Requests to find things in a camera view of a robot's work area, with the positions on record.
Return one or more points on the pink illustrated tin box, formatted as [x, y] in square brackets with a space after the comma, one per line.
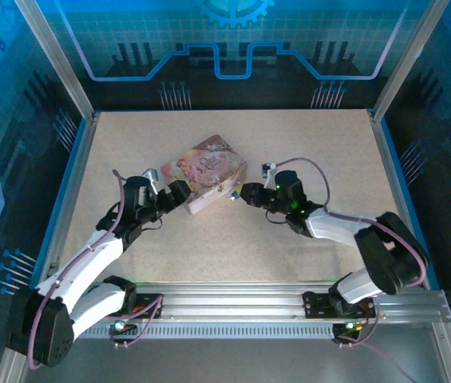
[205, 171]

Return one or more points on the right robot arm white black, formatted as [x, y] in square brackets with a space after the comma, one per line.
[388, 255]

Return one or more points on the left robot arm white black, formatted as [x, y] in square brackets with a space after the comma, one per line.
[85, 275]

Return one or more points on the left lit connector block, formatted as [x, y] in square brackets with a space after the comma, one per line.
[121, 326]

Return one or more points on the lit connector block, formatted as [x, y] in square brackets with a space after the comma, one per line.
[350, 328]
[121, 326]

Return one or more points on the right lit connector block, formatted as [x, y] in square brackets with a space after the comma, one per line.
[350, 328]

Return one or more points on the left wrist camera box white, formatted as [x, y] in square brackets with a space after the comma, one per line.
[152, 177]

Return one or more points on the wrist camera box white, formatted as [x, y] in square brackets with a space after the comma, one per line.
[152, 177]
[269, 171]

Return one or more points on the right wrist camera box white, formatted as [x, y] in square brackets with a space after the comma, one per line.
[269, 171]

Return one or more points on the left aluminium side rail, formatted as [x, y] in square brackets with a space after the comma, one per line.
[71, 191]

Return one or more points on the aluminium side rail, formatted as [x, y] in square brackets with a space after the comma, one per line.
[71, 191]
[392, 167]

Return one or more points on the aluminium front rail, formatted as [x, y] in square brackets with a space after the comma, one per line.
[233, 297]

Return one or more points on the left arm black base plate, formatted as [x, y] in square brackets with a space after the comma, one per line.
[151, 307]

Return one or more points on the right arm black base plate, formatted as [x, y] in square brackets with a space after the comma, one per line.
[317, 305]

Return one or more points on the right aluminium side rail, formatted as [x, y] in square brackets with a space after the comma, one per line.
[392, 167]

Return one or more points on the left aluminium frame post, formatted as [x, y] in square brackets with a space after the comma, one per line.
[55, 56]

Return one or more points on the aluminium frame post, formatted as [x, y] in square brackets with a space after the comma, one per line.
[408, 56]
[55, 56]

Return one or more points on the right aluminium frame post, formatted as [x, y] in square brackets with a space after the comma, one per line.
[408, 56]

